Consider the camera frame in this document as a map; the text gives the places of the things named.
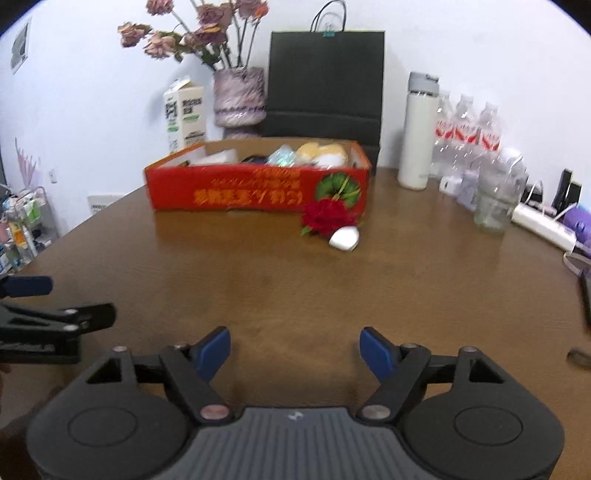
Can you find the white yellow plush sheep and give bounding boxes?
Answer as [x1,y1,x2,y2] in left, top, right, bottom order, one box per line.
[295,140,352,168]

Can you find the red cardboard box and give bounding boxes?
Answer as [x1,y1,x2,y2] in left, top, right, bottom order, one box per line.
[143,138,374,227]

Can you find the clear drinking glass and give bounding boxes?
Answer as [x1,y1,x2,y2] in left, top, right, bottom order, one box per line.
[474,159,518,234]

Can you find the metal wire rack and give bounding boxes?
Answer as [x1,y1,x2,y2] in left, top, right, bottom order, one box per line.
[0,184,59,278]

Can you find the red label water bottle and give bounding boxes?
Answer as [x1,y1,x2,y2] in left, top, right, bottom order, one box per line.
[454,95,479,172]
[477,102,502,160]
[434,92,456,180]

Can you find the black paper bag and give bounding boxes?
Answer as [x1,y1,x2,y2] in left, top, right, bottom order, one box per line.
[263,0,387,168]

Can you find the purple round object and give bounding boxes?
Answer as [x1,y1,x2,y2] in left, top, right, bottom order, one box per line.
[563,205,591,253]

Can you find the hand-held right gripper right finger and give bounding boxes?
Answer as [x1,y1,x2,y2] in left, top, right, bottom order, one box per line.
[359,326,507,423]

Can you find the white power strip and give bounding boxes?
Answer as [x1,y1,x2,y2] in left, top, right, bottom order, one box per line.
[512,203,578,250]

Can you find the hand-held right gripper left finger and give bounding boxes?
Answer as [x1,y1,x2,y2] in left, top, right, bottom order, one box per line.
[83,326,234,424]

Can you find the clear plastic bag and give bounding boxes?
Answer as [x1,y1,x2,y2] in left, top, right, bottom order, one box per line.
[266,143,299,166]

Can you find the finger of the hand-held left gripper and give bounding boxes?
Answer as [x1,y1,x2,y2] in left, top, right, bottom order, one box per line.
[0,302,117,335]
[0,275,54,299]

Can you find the purple decorative stems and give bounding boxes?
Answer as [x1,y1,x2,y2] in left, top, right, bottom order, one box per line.
[13,136,42,186]

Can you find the brown wooden desktop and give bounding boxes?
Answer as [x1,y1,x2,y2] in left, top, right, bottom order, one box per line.
[0,164,591,480]

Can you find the dried rose bouquet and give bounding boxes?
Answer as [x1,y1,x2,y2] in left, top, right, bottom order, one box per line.
[117,0,271,73]

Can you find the white green milk carton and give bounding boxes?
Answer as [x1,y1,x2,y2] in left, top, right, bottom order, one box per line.
[163,76,206,156]

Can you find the white rounded small case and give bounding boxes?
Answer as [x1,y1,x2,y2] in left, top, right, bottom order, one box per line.
[328,226,361,253]

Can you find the crumpled clear plastic bottle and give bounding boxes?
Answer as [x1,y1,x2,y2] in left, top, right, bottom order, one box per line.
[496,147,530,205]

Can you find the white looped cable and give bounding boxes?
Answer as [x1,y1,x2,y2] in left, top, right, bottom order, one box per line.
[522,179,562,218]

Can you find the wall picture frame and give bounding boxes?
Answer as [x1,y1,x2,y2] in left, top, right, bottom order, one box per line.
[8,21,31,75]

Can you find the purple ceramic vase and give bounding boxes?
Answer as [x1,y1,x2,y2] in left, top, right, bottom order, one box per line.
[212,67,267,140]

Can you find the red artificial flower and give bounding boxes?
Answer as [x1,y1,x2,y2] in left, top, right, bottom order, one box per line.
[300,198,363,239]

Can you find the white thermos bottle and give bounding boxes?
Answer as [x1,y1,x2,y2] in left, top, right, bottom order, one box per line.
[397,71,440,191]

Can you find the pale purple small box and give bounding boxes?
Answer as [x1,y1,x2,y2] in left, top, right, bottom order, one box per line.
[457,170,481,211]

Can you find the grey thin cable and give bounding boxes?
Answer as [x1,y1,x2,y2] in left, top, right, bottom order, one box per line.
[562,251,591,278]

